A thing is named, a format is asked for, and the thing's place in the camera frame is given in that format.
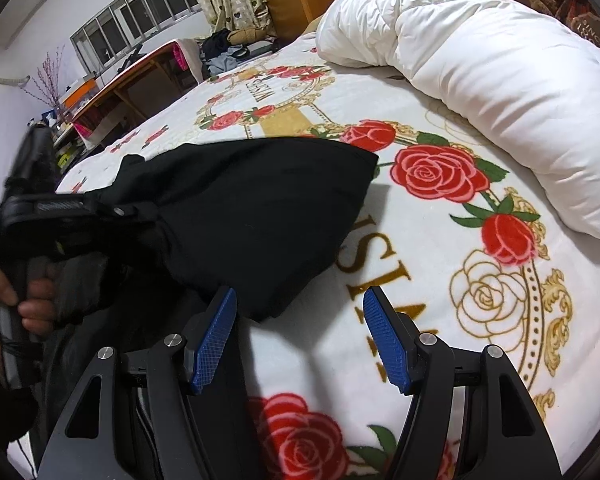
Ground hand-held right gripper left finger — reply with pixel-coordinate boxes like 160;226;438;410
36;286;262;480

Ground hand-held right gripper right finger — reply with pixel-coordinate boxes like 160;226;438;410
362;286;563;480

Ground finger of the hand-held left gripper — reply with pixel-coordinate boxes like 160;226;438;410
92;199;163;233

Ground black garment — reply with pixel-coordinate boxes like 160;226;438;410
27;136;380;480

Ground pile of dark clothes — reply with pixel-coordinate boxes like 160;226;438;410
200;29;273;78

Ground person's left hand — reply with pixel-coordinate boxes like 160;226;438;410
0;266;61;361

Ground rose printed blanket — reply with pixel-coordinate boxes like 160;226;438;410
7;30;600;480

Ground orange box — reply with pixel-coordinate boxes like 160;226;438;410
62;79;101;110

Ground wooden desk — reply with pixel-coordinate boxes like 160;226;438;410
72;40;191;148

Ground pink blossom branches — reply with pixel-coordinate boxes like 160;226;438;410
20;46;66;111

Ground window with metal bars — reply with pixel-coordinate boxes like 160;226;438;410
70;0;203;66

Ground white duvet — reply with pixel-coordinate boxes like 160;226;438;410
315;0;600;240

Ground brown patterned pillow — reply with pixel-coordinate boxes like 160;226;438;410
500;0;600;51

